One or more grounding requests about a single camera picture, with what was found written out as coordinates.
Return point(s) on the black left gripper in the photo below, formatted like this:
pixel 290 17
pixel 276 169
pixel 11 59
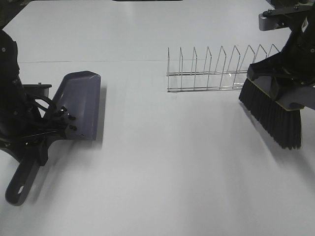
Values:
pixel 28 124

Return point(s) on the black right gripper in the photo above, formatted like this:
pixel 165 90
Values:
pixel 296 61

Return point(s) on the purple hand brush black bristles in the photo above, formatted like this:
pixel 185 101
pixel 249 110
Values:
pixel 275 100

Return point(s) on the purple plastic dustpan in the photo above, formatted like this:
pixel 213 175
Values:
pixel 80 93

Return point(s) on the pile of coffee beans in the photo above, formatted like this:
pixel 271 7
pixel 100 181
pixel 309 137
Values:
pixel 73 124

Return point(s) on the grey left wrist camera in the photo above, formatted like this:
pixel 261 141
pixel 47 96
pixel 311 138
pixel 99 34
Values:
pixel 41 90

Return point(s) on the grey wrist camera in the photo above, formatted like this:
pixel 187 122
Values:
pixel 280 18
pixel 41 90

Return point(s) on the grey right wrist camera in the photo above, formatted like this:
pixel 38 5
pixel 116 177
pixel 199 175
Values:
pixel 280 18

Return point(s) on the chrome wire dish rack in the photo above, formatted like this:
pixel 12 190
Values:
pixel 213 71

